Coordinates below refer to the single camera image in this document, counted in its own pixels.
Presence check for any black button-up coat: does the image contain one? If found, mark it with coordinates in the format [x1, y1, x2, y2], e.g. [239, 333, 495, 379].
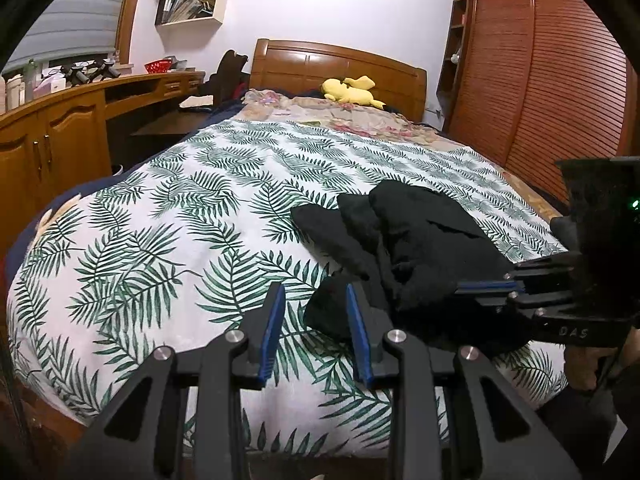
[291, 181, 528, 359]

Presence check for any person right hand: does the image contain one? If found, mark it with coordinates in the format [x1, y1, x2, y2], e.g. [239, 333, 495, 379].
[564, 328, 639, 391]

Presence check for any palm leaf print bedsheet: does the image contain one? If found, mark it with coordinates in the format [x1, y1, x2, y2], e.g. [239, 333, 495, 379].
[8, 119, 562, 457]

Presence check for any wooden slatted wardrobe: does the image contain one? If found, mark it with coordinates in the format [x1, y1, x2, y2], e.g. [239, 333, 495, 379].
[437, 0, 639, 203]

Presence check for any floral quilt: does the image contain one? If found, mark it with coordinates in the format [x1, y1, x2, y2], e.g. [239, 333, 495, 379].
[235, 89, 462, 152]

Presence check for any yellow plush toy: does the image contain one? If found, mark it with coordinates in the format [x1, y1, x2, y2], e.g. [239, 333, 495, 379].
[321, 76, 385, 110]

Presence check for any dark wooden chair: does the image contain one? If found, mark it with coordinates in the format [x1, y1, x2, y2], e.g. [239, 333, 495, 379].
[179, 50, 250, 110]

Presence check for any wooden bed headboard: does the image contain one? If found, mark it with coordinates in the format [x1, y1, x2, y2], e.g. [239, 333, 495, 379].
[250, 38, 426, 122]

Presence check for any wooden desk cabinet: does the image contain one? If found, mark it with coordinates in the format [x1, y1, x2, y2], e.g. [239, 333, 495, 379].
[1, 72, 204, 254]

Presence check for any red basket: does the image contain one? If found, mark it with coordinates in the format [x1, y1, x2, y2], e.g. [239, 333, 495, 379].
[144, 58, 174, 74]

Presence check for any grey window blind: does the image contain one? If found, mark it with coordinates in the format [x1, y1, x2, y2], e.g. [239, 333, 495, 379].
[2, 0, 124, 73]

